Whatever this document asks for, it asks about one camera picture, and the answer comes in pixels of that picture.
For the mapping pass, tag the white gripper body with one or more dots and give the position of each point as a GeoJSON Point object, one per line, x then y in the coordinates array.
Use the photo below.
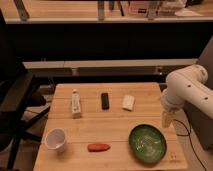
{"type": "Point", "coordinates": [167, 118]}

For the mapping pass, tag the black eraser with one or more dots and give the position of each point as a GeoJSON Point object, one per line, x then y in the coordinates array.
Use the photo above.
{"type": "Point", "coordinates": [105, 101]}

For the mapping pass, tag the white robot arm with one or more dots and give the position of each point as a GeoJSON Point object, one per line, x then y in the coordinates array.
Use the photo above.
{"type": "Point", "coordinates": [186, 85]}

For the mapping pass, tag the green ceramic plate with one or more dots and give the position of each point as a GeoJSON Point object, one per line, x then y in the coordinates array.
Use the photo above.
{"type": "Point", "coordinates": [147, 144]}

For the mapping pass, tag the white rectangular block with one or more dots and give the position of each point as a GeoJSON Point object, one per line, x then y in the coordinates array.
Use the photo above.
{"type": "Point", "coordinates": [128, 102]}

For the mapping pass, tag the orange carrot toy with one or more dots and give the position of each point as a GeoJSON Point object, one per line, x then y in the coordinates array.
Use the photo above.
{"type": "Point", "coordinates": [98, 147]}

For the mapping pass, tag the white glue bottle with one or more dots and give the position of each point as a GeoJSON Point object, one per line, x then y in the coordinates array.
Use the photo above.
{"type": "Point", "coordinates": [76, 106]}

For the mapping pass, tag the black office chair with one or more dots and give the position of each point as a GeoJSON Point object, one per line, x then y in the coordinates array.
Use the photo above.
{"type": "Point", "coordinates": [18, 90]}

